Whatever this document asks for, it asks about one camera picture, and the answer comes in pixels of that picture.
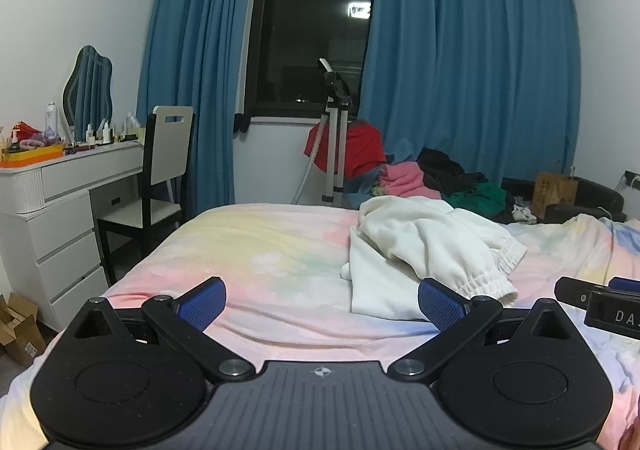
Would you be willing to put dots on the cardboard box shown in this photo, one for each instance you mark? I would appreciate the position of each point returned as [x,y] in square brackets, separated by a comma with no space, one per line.
[25,335]

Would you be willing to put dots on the dark window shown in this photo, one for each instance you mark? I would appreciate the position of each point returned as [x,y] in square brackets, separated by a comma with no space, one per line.
[300,30]

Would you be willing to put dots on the red cloth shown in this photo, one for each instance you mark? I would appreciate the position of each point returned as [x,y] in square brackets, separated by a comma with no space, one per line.
[362,150]

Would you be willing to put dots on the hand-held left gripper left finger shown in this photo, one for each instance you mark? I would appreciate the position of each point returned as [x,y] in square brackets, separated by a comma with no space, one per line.
[202,302]

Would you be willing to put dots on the white spray bottle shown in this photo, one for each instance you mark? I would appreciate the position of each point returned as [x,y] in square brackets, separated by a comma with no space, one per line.
[51,122]

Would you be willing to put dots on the white plastic bottle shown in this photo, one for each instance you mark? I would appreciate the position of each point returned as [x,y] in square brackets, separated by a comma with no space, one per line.
[131,125]

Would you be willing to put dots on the white and black chair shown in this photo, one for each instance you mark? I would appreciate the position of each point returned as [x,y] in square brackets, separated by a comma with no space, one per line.
[170,145]

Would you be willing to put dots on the green cloth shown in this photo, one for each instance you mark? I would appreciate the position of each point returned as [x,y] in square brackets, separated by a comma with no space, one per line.
[480,197]

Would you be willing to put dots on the black curtain tieback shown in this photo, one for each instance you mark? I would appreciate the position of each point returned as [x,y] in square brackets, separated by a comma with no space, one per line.
[242,123]

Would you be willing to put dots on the white pants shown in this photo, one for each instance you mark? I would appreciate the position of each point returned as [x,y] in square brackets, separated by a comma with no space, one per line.
[400,250]

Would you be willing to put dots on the white dresser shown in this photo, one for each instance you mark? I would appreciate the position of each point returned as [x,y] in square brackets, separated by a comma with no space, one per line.
[65,240]

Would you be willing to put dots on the black sofa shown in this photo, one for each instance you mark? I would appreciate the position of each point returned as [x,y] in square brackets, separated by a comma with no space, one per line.
[595,195]

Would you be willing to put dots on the brown paper bag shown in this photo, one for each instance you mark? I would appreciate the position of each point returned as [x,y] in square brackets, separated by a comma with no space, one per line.
[552,192]

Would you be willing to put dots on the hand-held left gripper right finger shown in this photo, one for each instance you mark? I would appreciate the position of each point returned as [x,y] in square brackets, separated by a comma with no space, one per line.
[442,305]

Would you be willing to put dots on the small white bottle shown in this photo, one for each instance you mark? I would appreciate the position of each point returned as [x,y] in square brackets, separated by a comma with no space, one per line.
[90,134]
[106,132]

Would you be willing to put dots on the orange tray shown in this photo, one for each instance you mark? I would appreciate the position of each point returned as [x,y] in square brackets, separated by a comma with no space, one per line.
[30,156]

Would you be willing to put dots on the pastel bed blanket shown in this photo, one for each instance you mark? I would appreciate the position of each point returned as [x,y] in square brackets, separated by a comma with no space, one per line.
[275,250]

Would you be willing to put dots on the red packet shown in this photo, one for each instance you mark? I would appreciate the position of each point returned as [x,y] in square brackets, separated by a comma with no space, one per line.
[27,130]

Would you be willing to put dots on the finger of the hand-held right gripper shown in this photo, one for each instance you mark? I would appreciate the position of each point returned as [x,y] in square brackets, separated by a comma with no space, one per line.
[575,290]
[625,284]

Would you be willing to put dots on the wavy table mirror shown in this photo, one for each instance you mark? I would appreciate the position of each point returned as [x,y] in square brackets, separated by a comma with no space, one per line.
[90,90]

